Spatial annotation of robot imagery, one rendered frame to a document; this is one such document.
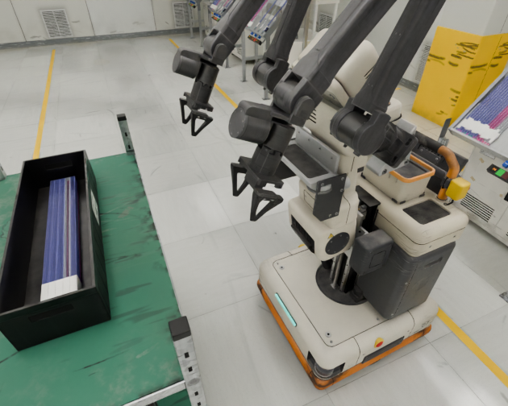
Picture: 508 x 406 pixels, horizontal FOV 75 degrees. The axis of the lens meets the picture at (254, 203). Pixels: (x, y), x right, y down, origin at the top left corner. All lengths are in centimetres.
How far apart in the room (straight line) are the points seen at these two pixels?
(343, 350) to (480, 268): 125
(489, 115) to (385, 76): 152
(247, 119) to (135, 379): 51
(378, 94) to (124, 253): 70
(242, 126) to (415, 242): 83
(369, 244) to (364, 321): 48
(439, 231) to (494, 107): 112
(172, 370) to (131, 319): 15
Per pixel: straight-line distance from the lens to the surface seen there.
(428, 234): 126
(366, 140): 76
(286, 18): 111
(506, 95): 229
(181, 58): 99
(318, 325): 154
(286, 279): 166
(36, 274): 94
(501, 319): 228
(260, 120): 62
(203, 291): 198
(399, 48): 77
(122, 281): 85
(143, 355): 73
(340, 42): 66
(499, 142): 216
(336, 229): 117
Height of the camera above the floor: 157
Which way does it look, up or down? 38 degrees down
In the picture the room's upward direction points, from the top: straight up
